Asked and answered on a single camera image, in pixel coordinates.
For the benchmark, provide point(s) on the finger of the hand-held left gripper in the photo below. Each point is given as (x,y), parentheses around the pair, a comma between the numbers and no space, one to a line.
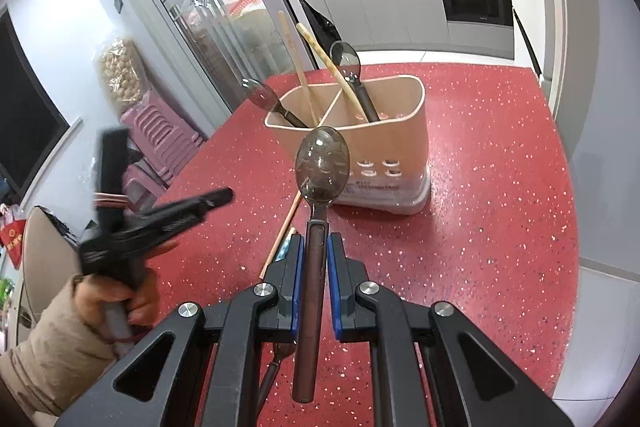
(200,204)
(114,177)

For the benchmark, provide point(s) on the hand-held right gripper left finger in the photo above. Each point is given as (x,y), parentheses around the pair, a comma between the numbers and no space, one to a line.
(298,302)

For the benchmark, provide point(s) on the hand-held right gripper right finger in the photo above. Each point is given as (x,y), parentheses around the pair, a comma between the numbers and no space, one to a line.
(334,302)

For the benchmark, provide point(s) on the blue patterned chopstick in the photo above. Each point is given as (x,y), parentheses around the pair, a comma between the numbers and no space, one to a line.
(286,249)

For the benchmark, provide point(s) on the beige plastic utensil holder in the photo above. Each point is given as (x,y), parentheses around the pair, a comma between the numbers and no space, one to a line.
(390,142)

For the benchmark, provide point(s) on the printed wooden chopstick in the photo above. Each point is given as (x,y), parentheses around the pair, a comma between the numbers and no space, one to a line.
(330,67)

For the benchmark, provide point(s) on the person's left forearm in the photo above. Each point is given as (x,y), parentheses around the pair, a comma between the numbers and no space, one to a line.
(50,357)

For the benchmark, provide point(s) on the small pink stool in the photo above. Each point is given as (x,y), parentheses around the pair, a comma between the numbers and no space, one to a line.
(145,187)

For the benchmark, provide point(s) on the stack of pink stools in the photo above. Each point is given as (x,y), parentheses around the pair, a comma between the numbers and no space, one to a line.
(160,132)

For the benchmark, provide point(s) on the beige chair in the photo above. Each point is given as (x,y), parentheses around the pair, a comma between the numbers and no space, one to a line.
(50,257)

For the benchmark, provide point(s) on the bag of round snacks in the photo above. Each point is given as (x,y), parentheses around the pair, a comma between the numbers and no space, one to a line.
(122,72)

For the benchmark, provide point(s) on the red gift bag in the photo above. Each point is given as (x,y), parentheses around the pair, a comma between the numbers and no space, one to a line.
(12,237)

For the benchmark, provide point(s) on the black trash bag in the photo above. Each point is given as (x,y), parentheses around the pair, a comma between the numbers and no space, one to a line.
(320,27)

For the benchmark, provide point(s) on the white kitchen counter cabinet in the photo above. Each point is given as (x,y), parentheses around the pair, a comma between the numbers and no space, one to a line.
(390,7)

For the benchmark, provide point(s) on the black wall switch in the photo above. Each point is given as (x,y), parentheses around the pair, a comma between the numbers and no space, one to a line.
(119,3)

